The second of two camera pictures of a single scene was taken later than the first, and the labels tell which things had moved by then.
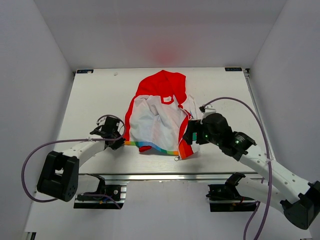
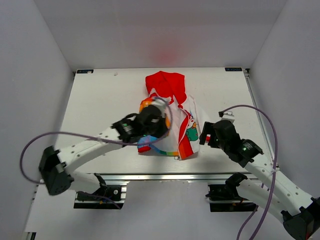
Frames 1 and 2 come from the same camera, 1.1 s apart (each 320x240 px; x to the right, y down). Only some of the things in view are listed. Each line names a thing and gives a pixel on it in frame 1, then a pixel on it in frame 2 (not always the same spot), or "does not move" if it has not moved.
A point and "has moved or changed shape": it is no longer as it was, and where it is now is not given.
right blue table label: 233,69 does not move
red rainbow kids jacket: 154,118 has moved or changed shape
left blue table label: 85,71 does not move
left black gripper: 119,143 to 163,127
